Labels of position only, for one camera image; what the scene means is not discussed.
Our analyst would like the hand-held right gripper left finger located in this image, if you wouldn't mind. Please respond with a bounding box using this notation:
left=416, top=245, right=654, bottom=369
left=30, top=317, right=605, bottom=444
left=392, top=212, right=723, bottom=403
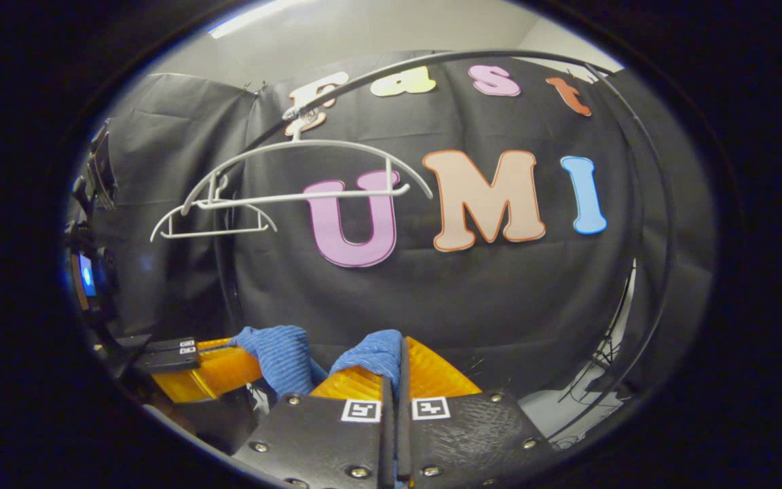
left=231, top=367, right=393, bottom=489

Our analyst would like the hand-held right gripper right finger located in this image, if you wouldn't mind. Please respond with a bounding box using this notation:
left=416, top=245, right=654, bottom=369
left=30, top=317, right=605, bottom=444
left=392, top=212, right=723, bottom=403
left=398, top=336, right=558, bottom=489

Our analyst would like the blue corduroy jacket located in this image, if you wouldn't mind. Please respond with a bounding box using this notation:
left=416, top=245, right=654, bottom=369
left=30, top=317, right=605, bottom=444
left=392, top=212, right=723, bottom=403
left=228, top=325, right=405, bottom=401

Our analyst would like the white plastic hanger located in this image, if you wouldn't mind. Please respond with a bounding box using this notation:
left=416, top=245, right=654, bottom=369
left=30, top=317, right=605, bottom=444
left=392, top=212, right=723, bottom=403
left=150, top=173, right=278, bottom=242

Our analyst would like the white hanger with taped hook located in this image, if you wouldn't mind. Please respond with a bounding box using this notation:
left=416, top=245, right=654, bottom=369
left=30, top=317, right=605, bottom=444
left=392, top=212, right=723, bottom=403
left=181, top=102, right=434, bottom=217

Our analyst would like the black metal clothes rack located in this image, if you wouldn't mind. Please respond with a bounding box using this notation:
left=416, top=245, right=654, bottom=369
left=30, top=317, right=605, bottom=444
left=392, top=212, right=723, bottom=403
left=215, top=49, right=677, bottom=442

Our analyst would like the black backdrop cloth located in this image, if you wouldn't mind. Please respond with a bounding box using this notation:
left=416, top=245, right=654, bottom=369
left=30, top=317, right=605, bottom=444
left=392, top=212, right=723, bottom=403
left=89, top=51, right=718, bottom=435

